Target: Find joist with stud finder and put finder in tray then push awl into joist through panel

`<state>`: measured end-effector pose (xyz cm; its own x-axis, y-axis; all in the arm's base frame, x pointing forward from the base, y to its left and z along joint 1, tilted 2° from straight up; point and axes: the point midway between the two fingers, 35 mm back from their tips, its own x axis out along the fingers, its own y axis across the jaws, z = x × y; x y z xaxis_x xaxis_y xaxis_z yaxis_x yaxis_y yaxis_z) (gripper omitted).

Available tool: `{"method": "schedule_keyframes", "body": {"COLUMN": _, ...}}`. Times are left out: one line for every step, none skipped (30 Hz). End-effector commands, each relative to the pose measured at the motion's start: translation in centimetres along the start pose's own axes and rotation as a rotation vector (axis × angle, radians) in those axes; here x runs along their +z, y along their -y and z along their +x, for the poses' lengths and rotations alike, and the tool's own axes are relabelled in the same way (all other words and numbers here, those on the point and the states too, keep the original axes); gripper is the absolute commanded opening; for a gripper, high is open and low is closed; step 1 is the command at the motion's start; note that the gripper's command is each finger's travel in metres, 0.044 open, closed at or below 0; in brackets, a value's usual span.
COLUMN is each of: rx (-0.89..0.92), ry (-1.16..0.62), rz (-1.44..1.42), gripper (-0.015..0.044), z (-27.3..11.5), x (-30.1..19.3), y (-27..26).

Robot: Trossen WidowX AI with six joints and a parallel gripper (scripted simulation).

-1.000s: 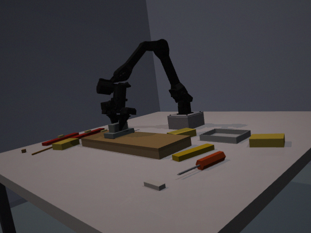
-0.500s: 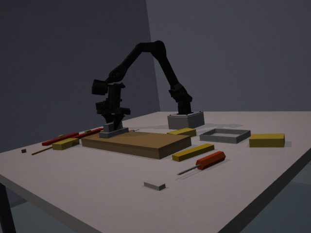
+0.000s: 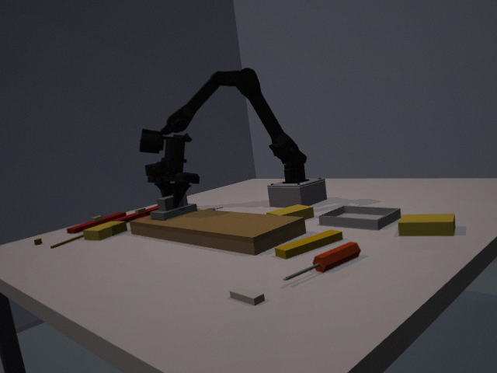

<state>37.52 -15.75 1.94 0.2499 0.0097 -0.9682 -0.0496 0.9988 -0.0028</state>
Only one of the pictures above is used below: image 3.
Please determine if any olive yellow rectangular block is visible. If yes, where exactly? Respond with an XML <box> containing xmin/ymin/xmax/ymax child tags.
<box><xmin>83</xmin><ymin>221</ymin><xmax>127</xmax><ymax>240</ymax></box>
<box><xmin>398</xmin><ymin>214</ymin><xmax>456</xmax><ymax>236</ymax></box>
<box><xmin>266</xmin><ymin>204</ymin><xmax>315</xmax><ymax>220</ymax></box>

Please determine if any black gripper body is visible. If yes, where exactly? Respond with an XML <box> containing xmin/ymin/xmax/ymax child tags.
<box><xmin>148</xmin><ymin>154</ymin><xmax>200</xmax><ymax>185</ymax></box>

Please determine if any yellow flat bar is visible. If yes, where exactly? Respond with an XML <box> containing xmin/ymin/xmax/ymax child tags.
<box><xmin>275</xmin><ymin>230</ymin><xmax>343</xmax><ymax>260</ymax></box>

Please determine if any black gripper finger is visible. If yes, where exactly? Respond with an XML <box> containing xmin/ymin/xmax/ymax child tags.
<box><xmin>170</xmin><ymin>183</ymin><xmax>191</xmax><ymax>208</ymax></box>
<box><xmin>154</xmin><ymin>183</ymin><xmax>172</xmax><ymax>197</ymax></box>

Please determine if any brown rectangular panel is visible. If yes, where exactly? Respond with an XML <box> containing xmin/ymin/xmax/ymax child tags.
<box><xmin>130</xmin><ymin>209</ymin><xmax>306</xmax><ymax>256</ymax></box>

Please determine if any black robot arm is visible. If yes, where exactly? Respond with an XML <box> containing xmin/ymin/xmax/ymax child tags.
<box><xmin>140</xmin><ymin>68</ymin><xmax>309</xmax><ymax>183</ymax></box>

